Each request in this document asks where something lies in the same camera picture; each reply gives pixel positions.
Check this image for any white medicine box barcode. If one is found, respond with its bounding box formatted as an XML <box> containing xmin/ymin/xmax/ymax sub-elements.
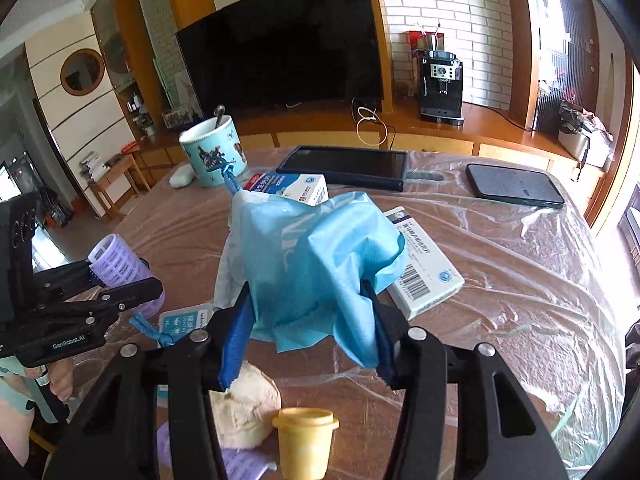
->
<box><xmin>385</xmin><ymin>206</ymin><xmax>464</xmax><ymax>321</ymax></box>

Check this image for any person's left hand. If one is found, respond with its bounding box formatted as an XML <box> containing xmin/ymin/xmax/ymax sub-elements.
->
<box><xmin>48</xmin><ymin>358</ymin><xmax>74</xmax><ymax>402</ymax></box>

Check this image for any round wooden mirror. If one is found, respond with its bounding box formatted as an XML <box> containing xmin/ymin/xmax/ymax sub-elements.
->
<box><xmin>60</xmin><ymin>49</ymin><xmax>105</xmax><ymax>96</ymax></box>

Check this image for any white blue medicine box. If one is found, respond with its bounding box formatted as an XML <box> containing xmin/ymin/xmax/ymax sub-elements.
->
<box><xmin>243</xmin><ymin>172</ymin><xmax>329</xmax><ymax>206</ymax></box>

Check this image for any white charging cable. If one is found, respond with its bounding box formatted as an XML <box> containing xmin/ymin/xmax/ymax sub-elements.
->
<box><xmin>350</xmin><ymin>96</ymin><xmax>392</xmax><ymax>149</ymax></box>

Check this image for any teal patterned mug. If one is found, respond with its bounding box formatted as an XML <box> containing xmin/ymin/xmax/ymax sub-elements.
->
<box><xmin>179</xmin><ymin>115</ymin><xmax>247</xmax><ymax>188</ymax></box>

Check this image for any dark smartphone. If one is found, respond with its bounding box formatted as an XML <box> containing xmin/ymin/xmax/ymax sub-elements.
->
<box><xmin>465</xmin><ymin>162</ymin><xmax>565</xmax><ymax>209</ymax></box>

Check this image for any spoon in mug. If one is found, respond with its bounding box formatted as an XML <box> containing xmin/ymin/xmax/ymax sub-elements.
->
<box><xmin>214</xmin><ymin>105</ymin><xmax>226</xmax><ymax>128</ymax></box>

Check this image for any blue plastic bag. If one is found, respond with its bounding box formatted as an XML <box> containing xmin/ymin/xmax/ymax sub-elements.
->
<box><xmin>213</xmin><ymin>164</ymin><xmax>408</xmax><ymax>368</ymax></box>

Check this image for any cream paper ball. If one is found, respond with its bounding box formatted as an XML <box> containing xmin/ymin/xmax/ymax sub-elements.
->
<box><xmin>209</xmin><ymin>361</ymin><xmax>282</xmax><ymax>450</ymax></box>

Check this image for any black tablet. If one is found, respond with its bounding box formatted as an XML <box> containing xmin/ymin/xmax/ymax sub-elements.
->
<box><xmin>276</xmin><ymin>145</ymin><xmax>408</xmax><ymax>192</ymax></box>

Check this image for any black coffee machine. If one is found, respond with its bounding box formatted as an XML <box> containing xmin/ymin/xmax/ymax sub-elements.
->
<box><xmin>418</xmin><ymin>50</ymin><xmax>464</xmax><ymax>126</ymax></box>

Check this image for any teal packet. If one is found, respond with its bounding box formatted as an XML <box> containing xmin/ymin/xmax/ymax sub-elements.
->
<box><xmin>158</xmin><ymin>302</ymin><xmax>215</xmax><ymax>344</ymax></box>

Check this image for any purple hair roller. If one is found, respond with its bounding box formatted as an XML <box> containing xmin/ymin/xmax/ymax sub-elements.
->
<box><xmin>88</xmin><ymin>233</ymin><xmax>154</xmax><ymax>288</ymax></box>
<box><xmin>156</xmin><ymin>422</ymin><xmax>278</xmax><ymax>480</ymax></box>

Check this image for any large black television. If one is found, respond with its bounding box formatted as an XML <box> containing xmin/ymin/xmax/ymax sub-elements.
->
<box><xmin>177</xmin><ymin>0</ymin><xmax>383</xmax><ymax>118</ymax></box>

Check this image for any small yellow cup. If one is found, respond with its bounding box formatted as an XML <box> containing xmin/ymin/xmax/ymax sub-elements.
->
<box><xmin>272</xmin><ymin>408</ymin><xmax>340</xmax><ymax>480</ymax></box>

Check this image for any wooden tv cabinet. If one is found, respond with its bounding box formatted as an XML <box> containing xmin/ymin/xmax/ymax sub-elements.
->
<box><xmin>129</xmin><ymin>96</ymin><xmax>609</xmax><ymax>196</ymax></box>

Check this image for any small wooden side table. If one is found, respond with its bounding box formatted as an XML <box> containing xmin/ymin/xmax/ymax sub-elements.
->
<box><xmin>86</xmin><ymin>154</ymin><xmax>151</xmax><ymax>220</ymax></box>

